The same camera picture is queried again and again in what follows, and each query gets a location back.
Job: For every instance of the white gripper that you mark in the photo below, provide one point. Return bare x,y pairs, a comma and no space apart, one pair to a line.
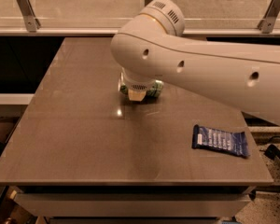
139,86

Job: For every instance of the green soda can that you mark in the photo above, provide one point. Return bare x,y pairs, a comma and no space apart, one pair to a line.
154,91

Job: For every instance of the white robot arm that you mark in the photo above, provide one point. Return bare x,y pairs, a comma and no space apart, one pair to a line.
246,76

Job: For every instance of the blue snack bar wrapper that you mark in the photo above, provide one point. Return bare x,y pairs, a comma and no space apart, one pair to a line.
234,144

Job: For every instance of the glass barrier panel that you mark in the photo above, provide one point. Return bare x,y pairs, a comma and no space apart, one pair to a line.
199,14

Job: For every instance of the left metal bracket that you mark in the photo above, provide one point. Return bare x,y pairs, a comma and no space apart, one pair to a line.
32,24

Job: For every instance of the right metal bracket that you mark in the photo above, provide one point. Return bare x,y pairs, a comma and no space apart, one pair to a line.
267,23

